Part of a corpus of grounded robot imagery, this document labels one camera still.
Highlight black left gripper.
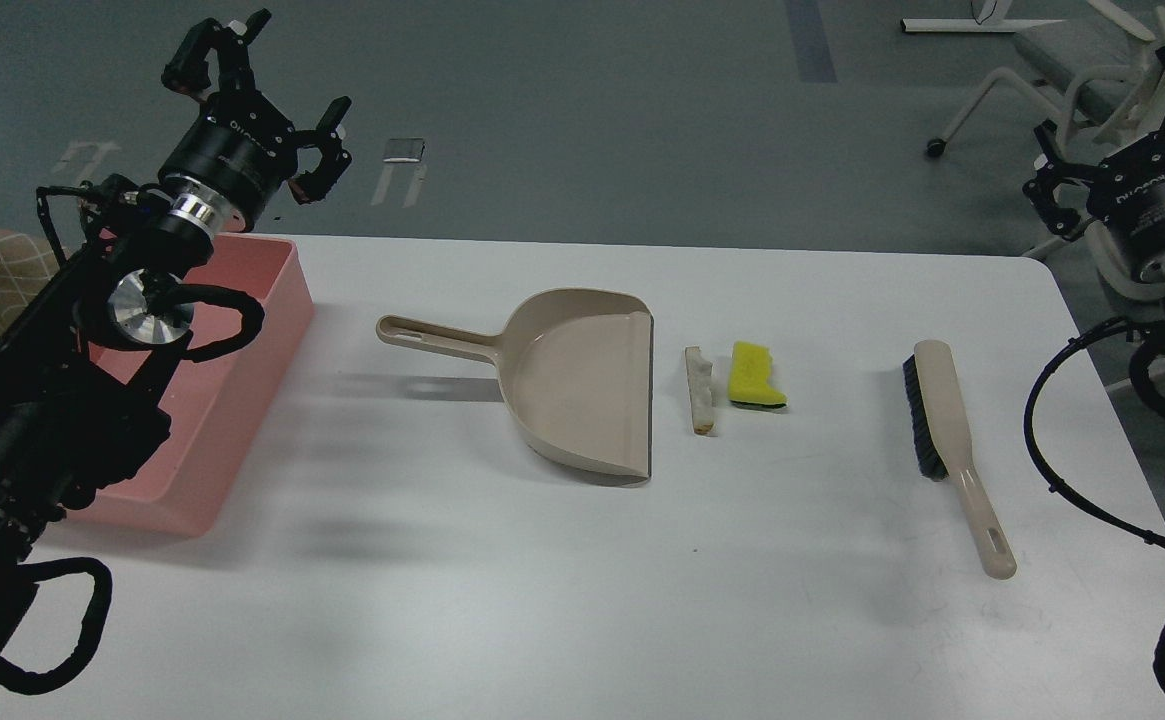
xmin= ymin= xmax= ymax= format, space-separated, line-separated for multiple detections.
xmin=160 ymin=10 xmax=352 ymax=232

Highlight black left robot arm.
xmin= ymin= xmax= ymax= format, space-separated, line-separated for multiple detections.
xmin=0 ymin=9 xmax=352 ymax=696

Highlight beige plastic dustpan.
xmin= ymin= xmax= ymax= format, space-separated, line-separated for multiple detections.
xmin=376 ymin=288 xmax=654 ymax=486

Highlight white frame grey chair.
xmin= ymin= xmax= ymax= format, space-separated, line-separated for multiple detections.
xmin=926 ymin=1 xmax=1165 ymax=301

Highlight pink plastic bin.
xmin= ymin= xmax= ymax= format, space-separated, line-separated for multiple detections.
xmin=0 ymin=232 xmax=316 ymax=538

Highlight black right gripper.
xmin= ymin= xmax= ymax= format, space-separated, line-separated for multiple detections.
xmin=1022 ymin=47 xmax=1165 ymax=283

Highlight white bread slice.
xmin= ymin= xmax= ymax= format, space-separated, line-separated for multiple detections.
xmin=684 ymin=346 xmax=716 ymax=436

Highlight white desk base bar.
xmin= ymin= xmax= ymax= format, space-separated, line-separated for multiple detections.
xmin=899 ymin=17 xmax=1059 ymax=35

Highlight yellow sponge piece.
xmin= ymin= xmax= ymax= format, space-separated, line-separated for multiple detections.
xmin=727 ymin=341 xmax=788 ymax=409

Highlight beige hand brush black bristles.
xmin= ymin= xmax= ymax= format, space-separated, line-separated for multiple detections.
xmin=902 ymin=340 xmax=1018 ymax=580

